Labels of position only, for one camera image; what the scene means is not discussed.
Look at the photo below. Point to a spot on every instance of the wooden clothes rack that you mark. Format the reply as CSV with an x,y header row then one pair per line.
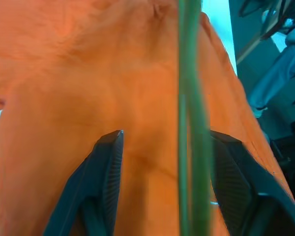
x,y
255,45

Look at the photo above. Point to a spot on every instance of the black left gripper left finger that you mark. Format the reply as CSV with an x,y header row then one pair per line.
x,y
93,177

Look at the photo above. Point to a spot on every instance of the person leg blue trousers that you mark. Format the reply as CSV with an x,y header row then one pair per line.
x,y
277,73

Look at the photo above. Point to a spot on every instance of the orange shorts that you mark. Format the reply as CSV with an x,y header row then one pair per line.
x,y
88,73

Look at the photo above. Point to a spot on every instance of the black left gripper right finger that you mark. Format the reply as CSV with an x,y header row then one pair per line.
x,y
245,191

